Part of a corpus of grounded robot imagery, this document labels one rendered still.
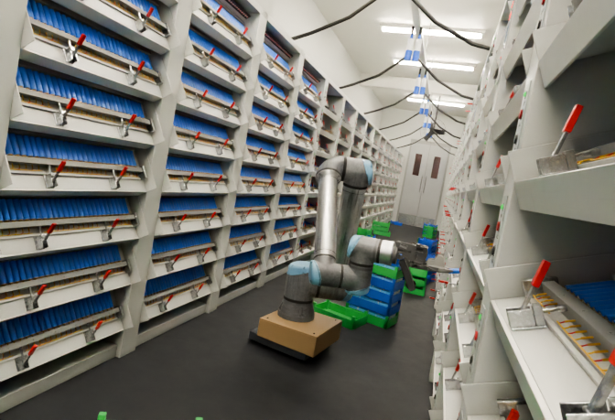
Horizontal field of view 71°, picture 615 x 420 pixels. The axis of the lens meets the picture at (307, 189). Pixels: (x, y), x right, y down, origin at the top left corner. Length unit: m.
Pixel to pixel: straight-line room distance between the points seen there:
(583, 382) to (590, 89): 0.48
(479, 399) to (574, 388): 0.38
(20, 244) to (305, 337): 1.21
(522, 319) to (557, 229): 0.21
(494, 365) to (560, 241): 0.23
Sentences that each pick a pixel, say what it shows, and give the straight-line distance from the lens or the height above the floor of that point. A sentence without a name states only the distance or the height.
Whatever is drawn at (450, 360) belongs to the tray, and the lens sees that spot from 1.55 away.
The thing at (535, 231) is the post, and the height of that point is 0.86.
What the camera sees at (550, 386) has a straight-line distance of 0.46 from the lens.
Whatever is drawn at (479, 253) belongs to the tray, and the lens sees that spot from 1.31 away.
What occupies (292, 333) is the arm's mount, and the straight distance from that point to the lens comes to 2.12.
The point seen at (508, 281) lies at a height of 0.77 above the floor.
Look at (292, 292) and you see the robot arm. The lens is 2.19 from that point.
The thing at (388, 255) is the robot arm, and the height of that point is 0.64.
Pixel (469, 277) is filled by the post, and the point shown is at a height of 0.65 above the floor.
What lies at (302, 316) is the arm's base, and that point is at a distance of 2.21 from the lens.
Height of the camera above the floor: 0.89
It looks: 2 degrees down
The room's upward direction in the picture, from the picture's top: 10 degrees clockwise
